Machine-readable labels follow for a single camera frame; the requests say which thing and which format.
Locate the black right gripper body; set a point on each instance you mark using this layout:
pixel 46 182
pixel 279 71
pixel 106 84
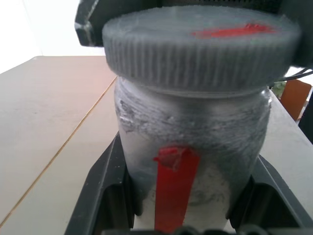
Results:
pixel 220 2

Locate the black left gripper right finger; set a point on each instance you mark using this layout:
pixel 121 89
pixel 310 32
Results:
pixel 269 200

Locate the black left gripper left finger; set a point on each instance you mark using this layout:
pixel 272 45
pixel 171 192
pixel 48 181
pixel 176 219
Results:
pixel 107 186

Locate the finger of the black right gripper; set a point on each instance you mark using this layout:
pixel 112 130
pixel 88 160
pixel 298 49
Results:
pixel 90 22
pixel 305 31

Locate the grey ribbed jar lid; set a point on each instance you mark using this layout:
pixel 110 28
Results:
pixel 200 49

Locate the clear jar with white powder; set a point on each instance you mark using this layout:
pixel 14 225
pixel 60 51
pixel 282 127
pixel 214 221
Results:
pixel 190 122

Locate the orange brown chair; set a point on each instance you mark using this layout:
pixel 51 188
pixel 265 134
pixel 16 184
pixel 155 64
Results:
pixel 294 98

